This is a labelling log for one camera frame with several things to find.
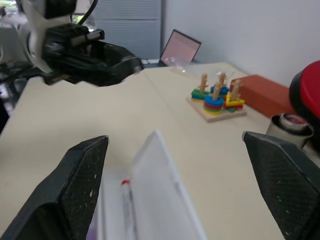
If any wooden peg stacking base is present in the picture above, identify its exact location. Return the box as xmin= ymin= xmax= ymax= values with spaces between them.
xmin=186 ymin=72 xmax=248 ymax=124

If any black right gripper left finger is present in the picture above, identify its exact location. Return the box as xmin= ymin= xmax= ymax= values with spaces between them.
xmin=0 ymin=135 xmax=110 ymax=240

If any red triangular stacking piece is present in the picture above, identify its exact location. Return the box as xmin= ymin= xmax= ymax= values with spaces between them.
xmin=223 ymin=102 xmax=245 ymax=109

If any translucent white pencil case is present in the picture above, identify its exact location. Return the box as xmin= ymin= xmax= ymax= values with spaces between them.
xmin=94 ymin=129 xmax=208 ymax=240

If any blue round stacking ring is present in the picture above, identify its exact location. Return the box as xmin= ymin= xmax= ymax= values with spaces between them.
xmin=203 ymin=96 xmax=224 ymax=106

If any yellow triangular stacking piece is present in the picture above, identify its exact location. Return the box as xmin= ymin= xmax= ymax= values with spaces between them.
xmin=224 ymin=94 xmax=246 ymax=106

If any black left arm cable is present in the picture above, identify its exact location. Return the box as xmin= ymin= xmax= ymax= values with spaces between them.
xmin=76 ymin=0 xmax=100 ymax=26

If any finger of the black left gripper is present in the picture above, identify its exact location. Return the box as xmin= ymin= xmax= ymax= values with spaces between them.
xmin=72 ymin=61 xmax=133 ymax=88
xmin=86 ymin=41 xmax=145 ymax=75

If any yellow round stacking ring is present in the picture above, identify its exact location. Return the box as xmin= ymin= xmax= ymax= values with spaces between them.
xmin=203 ymin=109 xmax=223 ymax=117

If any green square stacking piece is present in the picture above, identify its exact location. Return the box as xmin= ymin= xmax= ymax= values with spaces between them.
xmin=191 ymin=88 xmax=211 ymax=99

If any red marker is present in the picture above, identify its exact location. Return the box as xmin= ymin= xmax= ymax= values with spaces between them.
xmin=120 ymin=178 xmax=139 ymax=240

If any clear plastic bag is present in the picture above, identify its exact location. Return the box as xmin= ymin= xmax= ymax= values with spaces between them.
xmin=164 ymin=56 xmax=201 ymax=75

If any grey perforated cabinet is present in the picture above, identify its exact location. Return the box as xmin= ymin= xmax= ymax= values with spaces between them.
xmin=93 ymin=0 xmax=166 ymax=61

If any red and black round object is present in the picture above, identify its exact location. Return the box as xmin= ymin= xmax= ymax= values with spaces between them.
xmin=289 ymin=60 xmax=320 ymax=131

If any blue stacking piece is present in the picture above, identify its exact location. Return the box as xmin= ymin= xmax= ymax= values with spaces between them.
xmin=210 ymin=85 xmax=230 ymax=97

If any laptop with pink screen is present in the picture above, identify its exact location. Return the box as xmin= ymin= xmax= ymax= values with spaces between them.
xmin=158 ymin=29 xmax=202 ymax=67

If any orange red box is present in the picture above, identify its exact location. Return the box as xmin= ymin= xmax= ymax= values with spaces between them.
xmin=229 ymin=74 xmax=297 ymax=119

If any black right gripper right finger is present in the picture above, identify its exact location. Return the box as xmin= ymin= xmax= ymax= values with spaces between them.
xmin=241 ymin=130 xmax=320 ymax=240

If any white cylindrical container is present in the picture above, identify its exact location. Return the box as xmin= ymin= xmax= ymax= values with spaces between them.
xmin=265 ymin=112 xmax=315 ymax=151

